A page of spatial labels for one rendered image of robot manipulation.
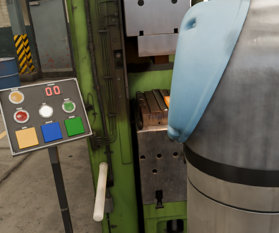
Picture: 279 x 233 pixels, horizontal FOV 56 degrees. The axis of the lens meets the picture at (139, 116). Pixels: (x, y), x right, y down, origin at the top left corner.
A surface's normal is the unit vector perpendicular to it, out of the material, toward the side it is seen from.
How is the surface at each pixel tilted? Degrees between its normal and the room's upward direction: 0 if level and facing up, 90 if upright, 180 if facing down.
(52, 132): 60
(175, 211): 90
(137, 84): 90
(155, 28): 90
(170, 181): 90
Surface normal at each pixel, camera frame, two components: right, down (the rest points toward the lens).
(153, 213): 0.07, 0.34
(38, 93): 0.39, -0.23
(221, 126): -0.48, 0.50
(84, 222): -0.07, -0.94
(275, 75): -0.20, 0.18
